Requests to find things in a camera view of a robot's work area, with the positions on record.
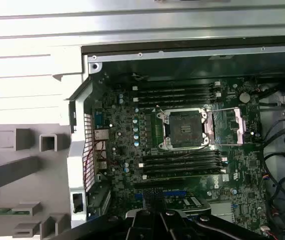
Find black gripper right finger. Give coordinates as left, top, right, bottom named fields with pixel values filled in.
left=158, top=196, right=270, bottom=240

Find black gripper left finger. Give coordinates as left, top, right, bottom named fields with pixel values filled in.
left=48, top=196, right=160, bottom=240

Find metal socket cover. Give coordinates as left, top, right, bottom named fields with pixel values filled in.
left=203, top=106, right=246, bottom=146

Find CPU socket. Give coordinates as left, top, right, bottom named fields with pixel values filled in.
left=156, top=106, right=215, bottom=152

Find silver chipset heatsink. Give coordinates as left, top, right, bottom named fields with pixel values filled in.
left=209, top=201, right=234, bottom=219

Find blue expansion slot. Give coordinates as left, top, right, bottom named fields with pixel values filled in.
left=161, top=191, right=186, bottom=198

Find black expansion slot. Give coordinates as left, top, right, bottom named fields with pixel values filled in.
left=133, top=178, right=208, bottom=190

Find green motherboard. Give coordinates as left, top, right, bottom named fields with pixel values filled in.
left=92, top=74, right=271, bottom=240

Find grey parts rack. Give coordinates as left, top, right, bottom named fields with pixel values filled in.
left=0, top=123, right=72, bottom=240

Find black open PC case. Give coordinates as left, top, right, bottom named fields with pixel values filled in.
left=66, top=37, right=285, bottom=240

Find silver coin battery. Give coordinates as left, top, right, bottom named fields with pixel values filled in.
left=239, top=91, right=251, bottom=103

